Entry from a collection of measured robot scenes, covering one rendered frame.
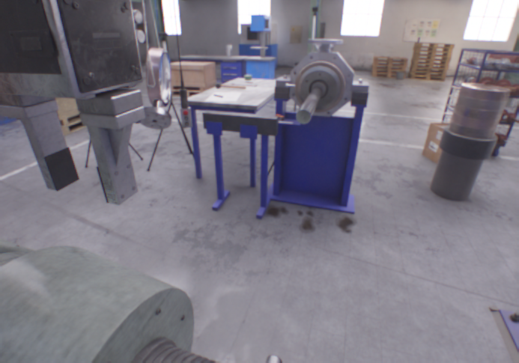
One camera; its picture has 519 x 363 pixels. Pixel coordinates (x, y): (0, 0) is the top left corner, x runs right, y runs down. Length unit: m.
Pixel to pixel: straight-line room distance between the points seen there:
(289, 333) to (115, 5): 1.60
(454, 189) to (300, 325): 2.11
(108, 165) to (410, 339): 1.71
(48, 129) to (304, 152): 2.20
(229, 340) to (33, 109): 1.42
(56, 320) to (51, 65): 0.30
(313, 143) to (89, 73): 2.23
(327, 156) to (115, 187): 2.20
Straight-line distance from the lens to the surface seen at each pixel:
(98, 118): 0.44
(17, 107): 0.58
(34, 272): 0.49
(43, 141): 0.59
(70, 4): 0.41
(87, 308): 0.41
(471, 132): 3.00
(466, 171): 3.13
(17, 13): 0.44
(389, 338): 1.82
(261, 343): 1.67
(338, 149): 2.51
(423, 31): 13.97
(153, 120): 1.79
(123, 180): 0.51
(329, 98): 2.10
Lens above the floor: 1.45
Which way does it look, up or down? 27 degrees down
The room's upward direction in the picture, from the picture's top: straight up
